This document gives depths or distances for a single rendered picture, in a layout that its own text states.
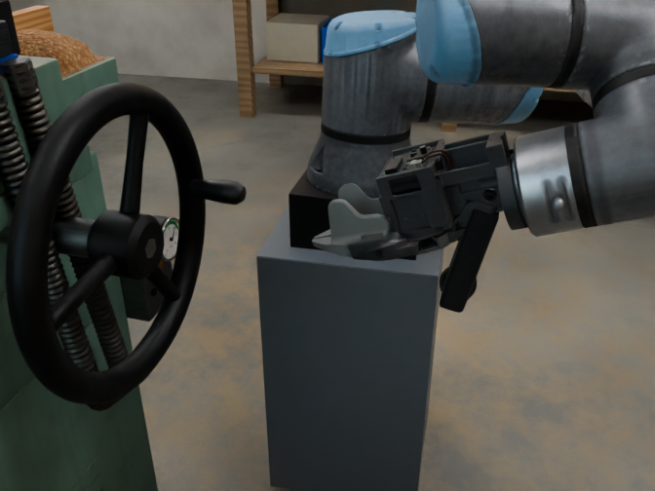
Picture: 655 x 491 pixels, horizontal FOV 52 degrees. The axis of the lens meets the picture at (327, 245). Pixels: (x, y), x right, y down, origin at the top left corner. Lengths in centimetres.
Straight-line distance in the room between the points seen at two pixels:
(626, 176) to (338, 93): 59
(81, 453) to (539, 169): 70
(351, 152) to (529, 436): 83
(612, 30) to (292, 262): 66
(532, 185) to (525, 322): 141
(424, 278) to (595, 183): 54
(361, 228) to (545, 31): 23
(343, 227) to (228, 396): 107
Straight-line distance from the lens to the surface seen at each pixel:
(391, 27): 104
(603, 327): 202
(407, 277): 107
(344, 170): 108
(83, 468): 101
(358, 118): 106
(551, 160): 58
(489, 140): 60
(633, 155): 57
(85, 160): 71
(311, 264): 109
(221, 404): 165
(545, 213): 58
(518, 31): 59
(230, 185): 69
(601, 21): 61
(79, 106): 56
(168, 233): 95
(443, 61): 58
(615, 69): 61
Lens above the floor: 111
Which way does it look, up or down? 29 degrees down
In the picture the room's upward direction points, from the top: straight up
